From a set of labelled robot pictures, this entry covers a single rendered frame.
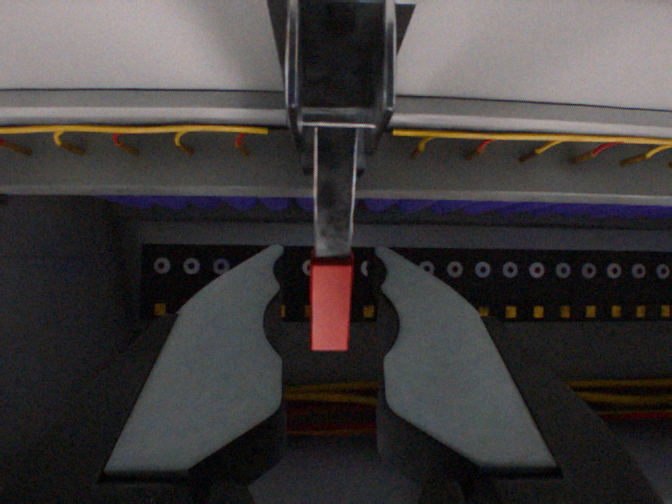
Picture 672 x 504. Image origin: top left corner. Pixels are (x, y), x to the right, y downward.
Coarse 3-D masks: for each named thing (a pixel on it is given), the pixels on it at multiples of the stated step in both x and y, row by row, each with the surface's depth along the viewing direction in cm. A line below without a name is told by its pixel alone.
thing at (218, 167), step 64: (0, 128) 11; (64, 128) 11; (128, 128) 11; (192, 128) 11; (256, 128) 11; (0, 192) 14; (64, 192) 14; (128, 192) 14; (192, 192) 14; (256, 192) 14; (384, 192) 13; (448, 192) 13; (512, 192) 13; (576, 192) 13; (640, 192) 13
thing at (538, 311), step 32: (160, 256) 25; (192, 256) 25; (224, 256) 25; (416, 256) 25; (448, 256) 25; (480, 256) 26; (512, 256) 26; (544, 256) 26; (576, 256) 26; (608, 256) 26; (640, 256) 26; (160, 288) 25; (192, 288) 25; (288, 288) 25; (352, 288) 25; (480, 288) 26; (512, 288) 26; (544, 288) 26; (576, 288) 26; (608, 288) 26; (640, 288) 26; (288, 320) 25; (352, 320) 25; (512, 320) 26; (544, 320) 26; (576, 320) 26; (608, 320) 26; (640, 320) 26
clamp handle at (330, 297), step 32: (320, 128) 8; (352, 128) 8; (320, 160) 8; (352, 160) 8; (320, 192) 9; (352, 192) 9; (320, 224) 9; (352, 224) 9; (320, 256) 10; (352, 256) 10; (320, 288) 10; (320, 320) 11
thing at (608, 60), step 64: (0, 0) 7; (64, 0) 7; (128, 0) 7; (192, 0) 7; (256, 0) 7; (448, 0) 7; (512, 0) 7; (576, 0) 6; (640, 0) 6; (0, 64) 9; (64, 64) 9; (128, 64) 9; (192, 64) 9; (256, 64) 9; (448, 64) 9; (512, 64) 9; (576, 64) 9; (640, 64) 8; (448, 128) 13; (512, 128) 13; (64, 256) 21
